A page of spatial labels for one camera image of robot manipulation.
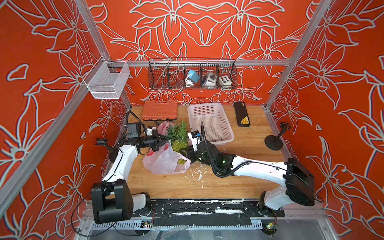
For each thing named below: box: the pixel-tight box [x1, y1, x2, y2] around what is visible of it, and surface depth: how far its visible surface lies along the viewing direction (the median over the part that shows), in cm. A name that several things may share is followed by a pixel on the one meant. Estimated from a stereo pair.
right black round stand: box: [264, 122, 292, 151], surface depth 97 cm
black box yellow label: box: [234, 102, 251, 127], surface depth 113 cm
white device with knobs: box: [202, 72, 217, 86], surface depth 93 cm
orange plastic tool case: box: [141, 100, 178, 121], surface depth 112 cm
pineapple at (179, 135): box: [166, 119, 190, 153], surface depth 74 cm
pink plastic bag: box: [142, 121, 191, 175], surface depth 76 cm
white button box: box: [219, 75, 232, 86], surface depth 97 cm
